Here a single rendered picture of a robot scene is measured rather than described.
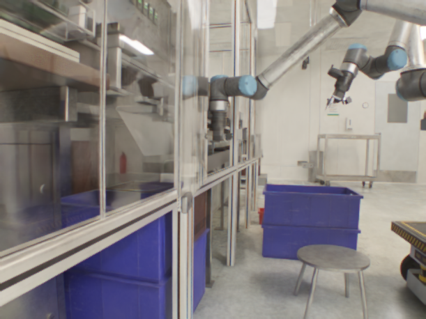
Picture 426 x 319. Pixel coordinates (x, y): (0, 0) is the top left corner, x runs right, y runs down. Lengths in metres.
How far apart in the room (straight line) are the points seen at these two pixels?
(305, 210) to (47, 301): 1.50
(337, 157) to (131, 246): 6.17
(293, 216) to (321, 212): 0.17
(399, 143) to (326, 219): 5.29
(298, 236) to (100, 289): 1.32
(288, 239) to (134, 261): 1.26
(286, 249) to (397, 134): 5.42
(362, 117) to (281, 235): 5.23
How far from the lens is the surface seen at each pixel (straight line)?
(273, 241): 1.99
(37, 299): 0.89
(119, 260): 0.93
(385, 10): 1.29
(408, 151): 7.20
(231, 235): 1.80
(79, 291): 1.06
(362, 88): 7.03
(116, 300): 0.99
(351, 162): 6.88
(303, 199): 1.93
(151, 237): 0.86
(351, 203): 1.98
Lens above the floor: 0.71
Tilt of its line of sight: 4 degrees down
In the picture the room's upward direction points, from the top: 1 degrees clockwise
